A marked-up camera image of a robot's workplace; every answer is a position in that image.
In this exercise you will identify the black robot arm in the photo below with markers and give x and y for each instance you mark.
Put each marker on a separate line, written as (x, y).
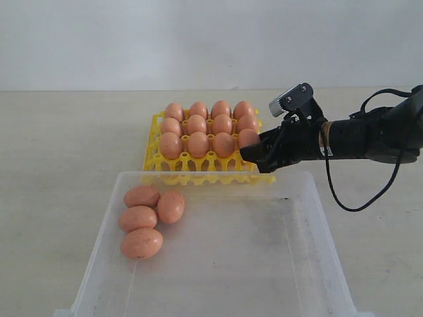
(384, 134)

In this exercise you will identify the yellow plastic egg tray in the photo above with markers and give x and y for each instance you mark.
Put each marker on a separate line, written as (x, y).
(186, 169)

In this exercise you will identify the clear plastic bin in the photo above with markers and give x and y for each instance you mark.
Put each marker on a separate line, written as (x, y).
(247, 245)

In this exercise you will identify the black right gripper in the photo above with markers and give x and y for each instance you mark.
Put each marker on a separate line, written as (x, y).
(299, 142)

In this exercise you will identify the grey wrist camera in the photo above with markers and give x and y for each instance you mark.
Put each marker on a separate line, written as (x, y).
(298, 100)

